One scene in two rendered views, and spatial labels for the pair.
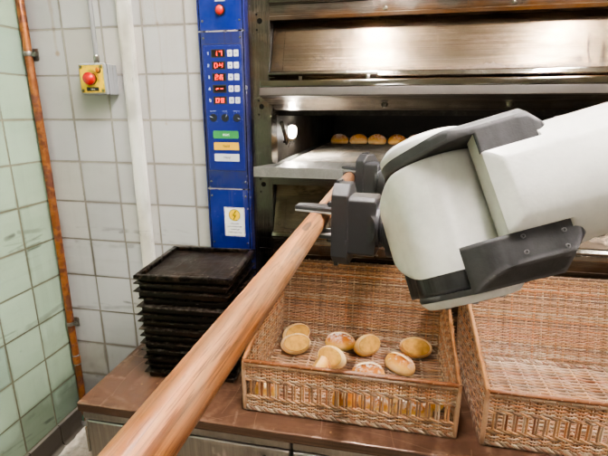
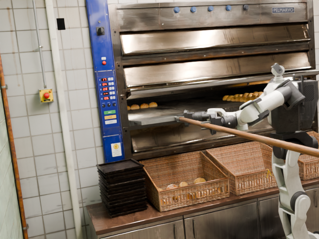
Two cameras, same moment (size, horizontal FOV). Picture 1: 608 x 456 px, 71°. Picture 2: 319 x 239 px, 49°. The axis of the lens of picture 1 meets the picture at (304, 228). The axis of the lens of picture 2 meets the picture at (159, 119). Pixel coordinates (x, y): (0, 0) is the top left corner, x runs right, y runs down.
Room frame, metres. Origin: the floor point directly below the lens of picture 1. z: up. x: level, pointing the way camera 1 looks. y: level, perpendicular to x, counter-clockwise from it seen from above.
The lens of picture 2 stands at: (-1.10, 1.27, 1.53)
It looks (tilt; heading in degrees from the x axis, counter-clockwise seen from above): 7 degrees down; 331
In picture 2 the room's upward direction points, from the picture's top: 6 degrees counter-clockwise
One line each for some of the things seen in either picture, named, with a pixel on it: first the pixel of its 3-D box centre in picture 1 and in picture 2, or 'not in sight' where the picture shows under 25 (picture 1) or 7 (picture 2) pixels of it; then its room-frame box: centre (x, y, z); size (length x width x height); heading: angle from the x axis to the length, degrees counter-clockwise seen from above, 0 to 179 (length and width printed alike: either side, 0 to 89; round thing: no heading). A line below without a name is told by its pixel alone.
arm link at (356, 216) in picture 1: (375, 225); (220, 123); (0.59, -0.10, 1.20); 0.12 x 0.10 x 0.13; 71
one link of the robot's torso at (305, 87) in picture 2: not in sight; (290, 103); (0.43, -0.55, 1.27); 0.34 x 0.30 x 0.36; 139
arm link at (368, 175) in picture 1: (383, 181); (193, 117); (0.99, -0.18, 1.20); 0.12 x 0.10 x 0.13; 43
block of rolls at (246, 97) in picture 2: not in sight; (255, 96); (1.62, -1.43, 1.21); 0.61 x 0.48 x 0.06; 169
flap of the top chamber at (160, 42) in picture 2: not in sight; (222, 37); (1.30, -0.77, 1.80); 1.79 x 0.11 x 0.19; 79
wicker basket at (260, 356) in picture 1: (354, 331); (182, 178); (1.16, -0.15, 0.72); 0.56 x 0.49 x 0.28; 78
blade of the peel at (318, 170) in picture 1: (358, 166); (168, 116); (1.30, -0.17, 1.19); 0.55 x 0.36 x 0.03; 78
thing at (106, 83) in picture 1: (99, 79); (46, 95); (1.55, 0.70, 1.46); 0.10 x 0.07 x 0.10; 79
